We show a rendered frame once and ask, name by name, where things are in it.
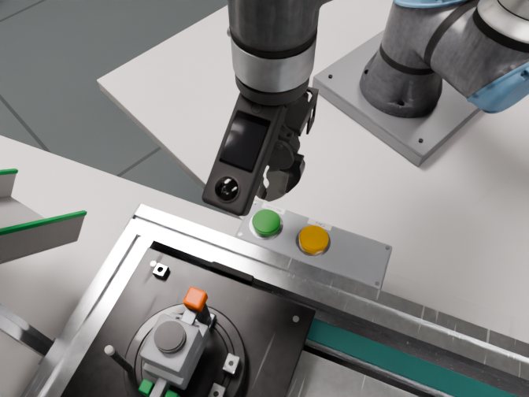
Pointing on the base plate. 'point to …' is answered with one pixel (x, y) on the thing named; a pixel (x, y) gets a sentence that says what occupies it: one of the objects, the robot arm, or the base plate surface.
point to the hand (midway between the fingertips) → (264, 198)
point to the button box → (342, 250)
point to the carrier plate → (259, 363)
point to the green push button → (266, 223)
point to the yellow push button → (313, 239)
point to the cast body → (173, 352)
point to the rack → (24, 332)
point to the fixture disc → (211, 368)
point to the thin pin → (118, 358)
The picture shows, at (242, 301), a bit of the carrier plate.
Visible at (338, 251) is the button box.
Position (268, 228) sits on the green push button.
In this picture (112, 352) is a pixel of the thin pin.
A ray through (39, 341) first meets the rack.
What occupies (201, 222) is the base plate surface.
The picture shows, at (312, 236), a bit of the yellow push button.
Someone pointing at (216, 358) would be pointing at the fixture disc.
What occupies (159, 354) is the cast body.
